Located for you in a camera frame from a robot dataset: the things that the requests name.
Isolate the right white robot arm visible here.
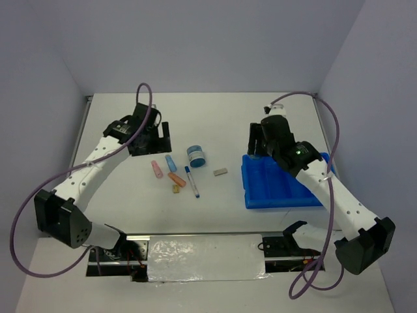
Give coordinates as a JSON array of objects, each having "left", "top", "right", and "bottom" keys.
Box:
[{"left": 247, "top": 115, "right": 395, "bottom": 275}]

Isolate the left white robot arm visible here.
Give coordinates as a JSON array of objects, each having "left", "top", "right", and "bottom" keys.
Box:
[{"left": 34, "top": 103, "right": 171, "bottom": 260}]

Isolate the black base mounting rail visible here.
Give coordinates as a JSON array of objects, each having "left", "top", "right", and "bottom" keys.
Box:
[{"left": 86, "top": 233, "right": 321, "bottom": 283}]

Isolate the blue transparent case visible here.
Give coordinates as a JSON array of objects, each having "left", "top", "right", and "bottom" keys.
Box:
[{"left": 165, "top": 155, "right": 177, "bottom": 172}]

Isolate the pink transparent case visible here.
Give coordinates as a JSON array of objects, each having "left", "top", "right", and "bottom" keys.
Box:
[{"left": 151, "top": 160, "right": 163, "bottom": 179}]

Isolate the blue white marker pen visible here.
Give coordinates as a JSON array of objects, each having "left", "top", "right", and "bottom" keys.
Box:
[{"left": 184, "top": 166, "right": 200, "bottom": 198}]

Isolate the grey speckled eraser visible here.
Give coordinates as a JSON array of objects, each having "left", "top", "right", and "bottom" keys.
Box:
[{"left": 213, "top": 168, "right": 228, "bottom": 176}]

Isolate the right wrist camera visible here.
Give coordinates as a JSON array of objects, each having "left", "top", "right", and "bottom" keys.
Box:
[{"left": 263, "top": 103, "right": 287, "bottom": 117}]

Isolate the silver foil sheet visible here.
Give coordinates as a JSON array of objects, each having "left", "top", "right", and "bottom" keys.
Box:
[{"left": 147, "top": 234, "right": 268, "bottom": 282}]

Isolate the orange transparent case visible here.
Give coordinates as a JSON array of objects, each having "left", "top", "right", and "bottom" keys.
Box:
[{"left": 168, "top": 172, "right": 186, "bottom": 188}]

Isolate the blue plastic divided bin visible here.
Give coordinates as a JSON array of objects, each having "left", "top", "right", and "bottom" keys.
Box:
[{"left": 241, "top": 155, "right": 321, "bottom": 209}]

